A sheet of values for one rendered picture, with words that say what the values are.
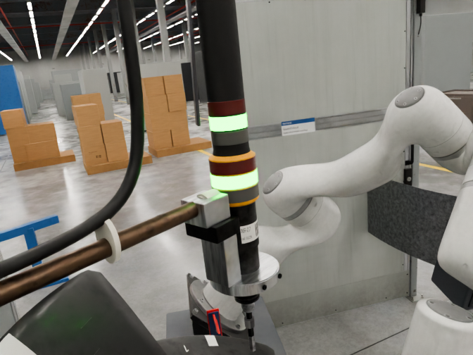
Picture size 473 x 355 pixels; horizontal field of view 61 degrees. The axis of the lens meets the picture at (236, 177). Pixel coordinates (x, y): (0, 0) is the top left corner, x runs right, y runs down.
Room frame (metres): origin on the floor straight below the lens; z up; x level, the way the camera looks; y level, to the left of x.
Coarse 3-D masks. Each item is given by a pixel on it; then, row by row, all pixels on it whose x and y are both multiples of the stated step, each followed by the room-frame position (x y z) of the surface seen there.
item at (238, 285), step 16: (208, 208) 0.32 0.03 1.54; (224, 208) 0.33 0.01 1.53; (192, 224) 0.32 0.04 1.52; (208, 224) 0.31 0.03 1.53; (224, 224) 0.32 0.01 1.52; (208, 240) 0.32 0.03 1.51; (224, 240) 0.32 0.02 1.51; (208, 256) 0.34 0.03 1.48; (224, 256) 0.33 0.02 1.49; (272, 256) 0.38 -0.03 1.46; (208, 272) 0.34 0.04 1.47; (224, 272) 0.33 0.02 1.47; (240, 272) 0.34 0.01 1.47; (256, 272) 0.35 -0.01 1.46; (272, 272) 0.35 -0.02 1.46; (224, 288) 0.33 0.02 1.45; (240, 288) 0.33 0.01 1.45; (256, 288) 0.33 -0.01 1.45
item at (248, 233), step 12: (252, 204) 0.35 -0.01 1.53; (240, 216) 0.34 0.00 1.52; (252, 216) 0.35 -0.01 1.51; (240, 228) 0.34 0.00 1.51; (252, 228) 0.35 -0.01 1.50; (240, 240) 0.34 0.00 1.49; (252, 240) 0.35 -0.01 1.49; (240, 252) 0.35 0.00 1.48; (252, 252) 0.35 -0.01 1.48; (240, 264) 0.35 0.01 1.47; (252, 264) 0.35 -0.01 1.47; (240, 300) 0.35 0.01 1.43; (252, 300) 0.35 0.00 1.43
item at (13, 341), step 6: (6, 336) 0.29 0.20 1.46; (12, 336) 0.29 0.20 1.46; (0, 342) 0.28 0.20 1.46; (6, 342) 0.29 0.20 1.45; (12, 342) 0.29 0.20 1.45; (18, 342) 0.29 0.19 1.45; (0, 348) 0.28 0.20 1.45; (6, 348) 0.28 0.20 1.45; (12, 348) 0.28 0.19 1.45; (18, 348) 0.29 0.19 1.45; (24, 348) 0.29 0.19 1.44; (0, 354) 0.28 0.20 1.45; (6, 354) 0.28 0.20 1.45; (12, 354) 0.28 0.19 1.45; (18, 354) 0.28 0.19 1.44; (24, 354) 0.28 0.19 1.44; (30, 354) 0.29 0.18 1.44; (36, 354) 0.29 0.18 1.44
